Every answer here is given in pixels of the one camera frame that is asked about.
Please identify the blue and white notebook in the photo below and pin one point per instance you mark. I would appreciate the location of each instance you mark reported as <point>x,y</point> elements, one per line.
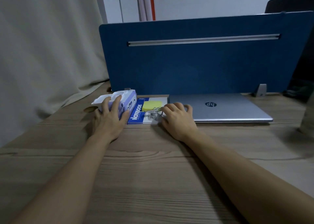
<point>136,115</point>

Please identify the beige curtain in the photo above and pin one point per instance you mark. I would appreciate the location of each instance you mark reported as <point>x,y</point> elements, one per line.
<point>46,59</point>

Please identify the silver laptop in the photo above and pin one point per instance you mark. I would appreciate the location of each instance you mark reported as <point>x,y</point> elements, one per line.
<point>233,108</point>

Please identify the person's left forearm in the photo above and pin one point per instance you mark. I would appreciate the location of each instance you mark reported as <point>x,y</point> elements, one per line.
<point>66,182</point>

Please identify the red rolled tube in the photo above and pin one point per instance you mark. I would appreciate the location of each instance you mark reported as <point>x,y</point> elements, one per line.
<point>152,5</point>

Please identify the purple wet wipes pack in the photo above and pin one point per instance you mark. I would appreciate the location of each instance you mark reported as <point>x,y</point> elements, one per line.
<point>128,101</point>

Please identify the blue desk divider panel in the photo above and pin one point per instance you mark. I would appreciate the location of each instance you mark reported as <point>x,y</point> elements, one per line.
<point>196,66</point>

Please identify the yellow sticky note pad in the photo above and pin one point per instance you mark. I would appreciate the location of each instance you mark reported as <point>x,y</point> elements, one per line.
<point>152,106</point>

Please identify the person's right hand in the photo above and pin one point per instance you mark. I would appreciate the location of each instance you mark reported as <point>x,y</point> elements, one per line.
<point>179,120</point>

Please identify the black partition panel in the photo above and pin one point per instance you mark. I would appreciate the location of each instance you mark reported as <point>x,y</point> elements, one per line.
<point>289,0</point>

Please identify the person's right forearm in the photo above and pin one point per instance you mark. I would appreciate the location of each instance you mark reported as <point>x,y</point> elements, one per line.
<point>250,182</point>

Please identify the white rolled tube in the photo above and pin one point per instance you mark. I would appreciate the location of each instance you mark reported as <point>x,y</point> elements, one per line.
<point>147,5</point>
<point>141,5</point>

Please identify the person's left hand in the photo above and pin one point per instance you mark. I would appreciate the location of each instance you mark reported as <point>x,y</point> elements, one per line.
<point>108,125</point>

